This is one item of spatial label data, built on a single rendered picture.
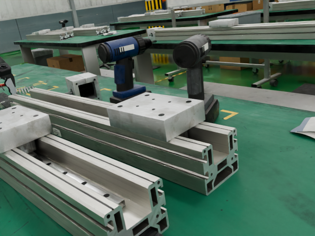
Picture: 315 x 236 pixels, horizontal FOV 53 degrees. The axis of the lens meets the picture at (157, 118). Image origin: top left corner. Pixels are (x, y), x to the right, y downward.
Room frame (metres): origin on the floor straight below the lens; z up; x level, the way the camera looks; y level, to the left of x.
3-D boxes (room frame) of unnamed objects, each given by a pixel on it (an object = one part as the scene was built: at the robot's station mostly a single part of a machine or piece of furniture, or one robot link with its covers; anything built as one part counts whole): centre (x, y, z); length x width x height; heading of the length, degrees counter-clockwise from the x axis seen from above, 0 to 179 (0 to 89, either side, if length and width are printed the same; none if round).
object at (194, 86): (0.78, -0.12, 0.89); 0.20 x 0.08 x 0.22; 154
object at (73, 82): (1.12, 0.26, 0.83); 0.11 x 0.10 x 0.10; 117
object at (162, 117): (0.58, 0.00, 0.87); 0.16 x 0.11 x 0.07; 42
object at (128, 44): (0.98, 0.05, 0.89); 0.20 x 0.08 x 0.22; 125
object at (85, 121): (0.77, 0.17, 0.82); 0.80 x 0.10 x 0.09; 42
